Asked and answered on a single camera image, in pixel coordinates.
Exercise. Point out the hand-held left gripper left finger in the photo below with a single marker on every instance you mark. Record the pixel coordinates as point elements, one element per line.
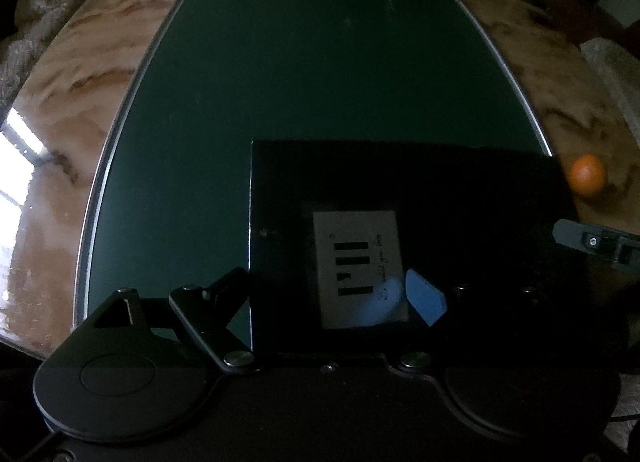
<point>235,287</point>

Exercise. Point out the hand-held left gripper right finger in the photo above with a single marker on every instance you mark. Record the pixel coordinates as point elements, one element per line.
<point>425,298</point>

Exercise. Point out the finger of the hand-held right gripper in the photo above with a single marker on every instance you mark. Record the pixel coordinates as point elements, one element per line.
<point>590,241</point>

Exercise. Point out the black box with white label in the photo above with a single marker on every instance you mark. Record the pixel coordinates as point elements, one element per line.
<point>450,192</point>

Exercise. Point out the orange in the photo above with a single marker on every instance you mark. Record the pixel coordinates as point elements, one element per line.
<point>588,173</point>

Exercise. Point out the dark green desk mat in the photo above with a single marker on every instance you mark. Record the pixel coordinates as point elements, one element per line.
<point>275,67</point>

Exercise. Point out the fuzzy beige blanket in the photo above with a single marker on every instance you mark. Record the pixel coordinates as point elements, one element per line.
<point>17,67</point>

